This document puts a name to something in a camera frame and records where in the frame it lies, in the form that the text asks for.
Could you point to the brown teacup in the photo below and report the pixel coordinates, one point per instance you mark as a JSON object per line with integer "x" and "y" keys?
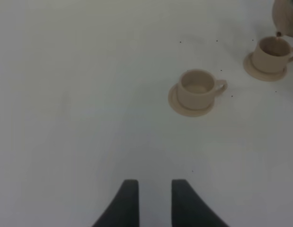
{"x": 272, "y": 54}
{"x": 198, "y": 89}

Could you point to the brown teapot with lid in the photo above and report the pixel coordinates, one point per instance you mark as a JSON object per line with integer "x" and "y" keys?
{"x": 282, "y": 16}

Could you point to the tan saucer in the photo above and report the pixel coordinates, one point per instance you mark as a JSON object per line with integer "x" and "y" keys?
{"x": 181, "y": 110}
{"x": 255, "y": 73}

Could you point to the brown teacup near centre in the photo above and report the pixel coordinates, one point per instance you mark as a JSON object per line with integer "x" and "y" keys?
{"x": 272, "y": 54}

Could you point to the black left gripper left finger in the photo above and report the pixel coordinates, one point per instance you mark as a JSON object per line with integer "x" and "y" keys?
{"x": 123, "y": 211}

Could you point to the brown teacup front left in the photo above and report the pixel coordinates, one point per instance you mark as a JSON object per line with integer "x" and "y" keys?
{"x": 198, "y": 89}

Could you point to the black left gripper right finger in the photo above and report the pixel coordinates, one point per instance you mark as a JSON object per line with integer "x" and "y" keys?
{"x": 189, "y": 210}

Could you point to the tan saucer front left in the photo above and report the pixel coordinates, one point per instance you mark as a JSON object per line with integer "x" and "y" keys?
{"x": 181, "y": 110}

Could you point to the tan saucer near centre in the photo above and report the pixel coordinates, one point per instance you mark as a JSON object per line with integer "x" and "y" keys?
{"x": 255, "y": 73}

